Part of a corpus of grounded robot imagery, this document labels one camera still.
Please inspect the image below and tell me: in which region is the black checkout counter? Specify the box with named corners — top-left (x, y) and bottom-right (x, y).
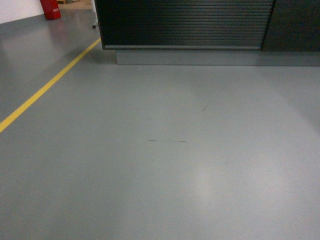
top-left (95, 0), bottom-right (320, 67)

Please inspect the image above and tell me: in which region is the red fire extinguisher box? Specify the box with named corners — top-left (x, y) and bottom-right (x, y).
top-left (40, 0), bottom-right (61, 20)

